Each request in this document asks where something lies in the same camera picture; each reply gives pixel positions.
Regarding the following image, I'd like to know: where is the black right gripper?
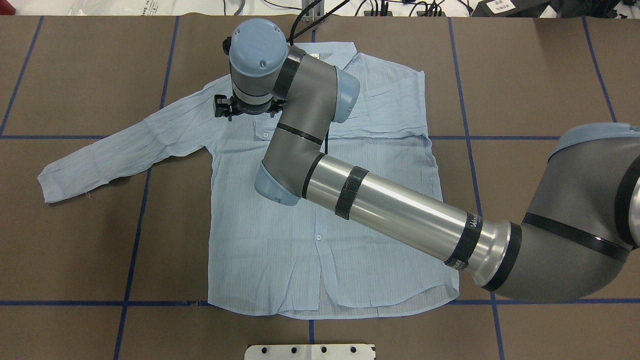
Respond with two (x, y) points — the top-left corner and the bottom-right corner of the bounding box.
(214, 94), (287, 121)

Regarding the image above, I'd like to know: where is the light blue button-up shirt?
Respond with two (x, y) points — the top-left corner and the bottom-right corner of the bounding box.
(38, 42), (460, 320)

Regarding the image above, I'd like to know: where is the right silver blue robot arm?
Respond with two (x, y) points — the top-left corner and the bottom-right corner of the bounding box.
(214, 18), (639, 303)

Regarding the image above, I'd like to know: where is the clear plastic bag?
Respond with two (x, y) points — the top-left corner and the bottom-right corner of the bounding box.
(68, 0), (176, 16)

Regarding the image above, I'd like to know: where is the grey aluminium frame post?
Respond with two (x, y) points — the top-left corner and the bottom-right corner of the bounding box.
(301, 0), (326, 25)

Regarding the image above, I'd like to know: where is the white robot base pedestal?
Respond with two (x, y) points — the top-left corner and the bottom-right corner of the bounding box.
(244, 343), (377, 360)

